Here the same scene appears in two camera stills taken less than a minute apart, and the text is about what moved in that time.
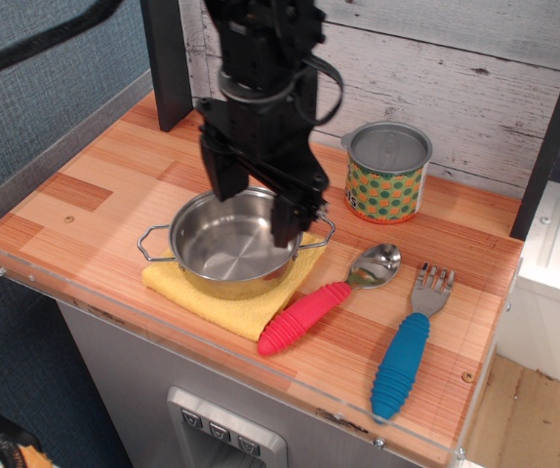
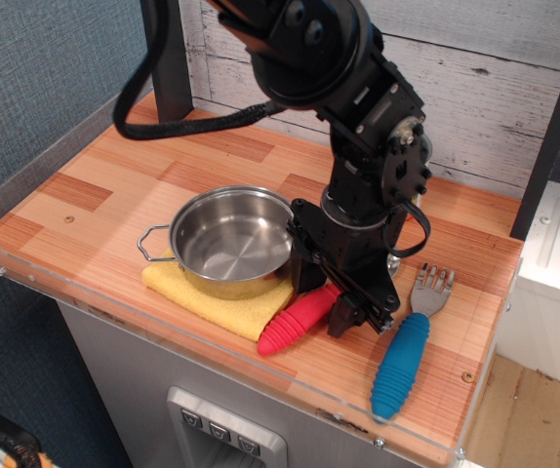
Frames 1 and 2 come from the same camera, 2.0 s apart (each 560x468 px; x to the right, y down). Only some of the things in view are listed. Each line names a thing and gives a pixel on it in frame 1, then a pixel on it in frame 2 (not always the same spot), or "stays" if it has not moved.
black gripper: (276, 143) → (354, 259)
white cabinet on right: (548, 320) stays
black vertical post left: (169, 58) stays
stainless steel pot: (226, 249) stays
